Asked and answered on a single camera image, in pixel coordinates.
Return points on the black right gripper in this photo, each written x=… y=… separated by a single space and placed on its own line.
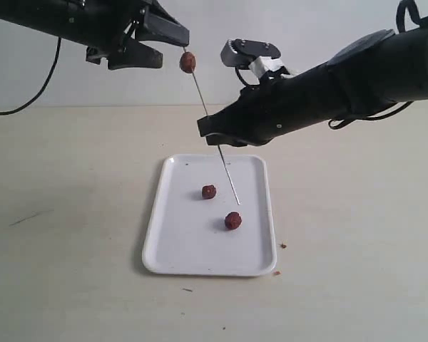
x=280 y=108

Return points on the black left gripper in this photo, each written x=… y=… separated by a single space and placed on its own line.
x=126 y=23

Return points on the thin metal skewer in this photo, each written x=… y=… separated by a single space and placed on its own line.
x=220 y=152

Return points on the brown meatball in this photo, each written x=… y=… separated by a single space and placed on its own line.
x=187 y=62
x=232 y=221
x=208 y=192

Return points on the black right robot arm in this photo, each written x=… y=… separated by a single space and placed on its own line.
x=369 y=76

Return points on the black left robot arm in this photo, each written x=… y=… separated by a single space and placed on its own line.
x=70 y=20

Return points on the white rectangular plastic tray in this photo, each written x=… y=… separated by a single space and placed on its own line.
x=186 y=234

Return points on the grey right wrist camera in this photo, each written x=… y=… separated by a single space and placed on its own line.
x=261 y=58

